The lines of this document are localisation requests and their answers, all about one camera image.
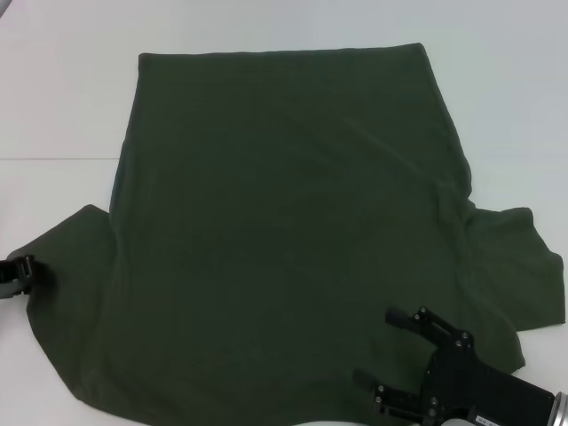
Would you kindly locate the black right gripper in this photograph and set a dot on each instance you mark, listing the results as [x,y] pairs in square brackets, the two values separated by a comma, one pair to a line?
[488,390]

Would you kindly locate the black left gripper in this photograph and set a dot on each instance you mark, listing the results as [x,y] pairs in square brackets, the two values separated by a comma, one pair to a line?
[10,273]

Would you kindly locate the dark green shirt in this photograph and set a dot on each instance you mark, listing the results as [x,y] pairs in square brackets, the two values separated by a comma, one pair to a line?
[284,199]

